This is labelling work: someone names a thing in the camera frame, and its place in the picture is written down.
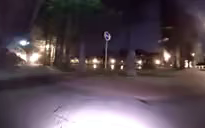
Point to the round sign on pole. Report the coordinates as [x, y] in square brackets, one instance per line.
[106, 43]

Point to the tree trunk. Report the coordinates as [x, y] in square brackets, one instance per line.
[130, 56]

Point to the row of trees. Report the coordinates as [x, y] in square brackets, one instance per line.
[65, 33]

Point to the dark building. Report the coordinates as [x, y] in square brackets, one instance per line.
[180, 36]

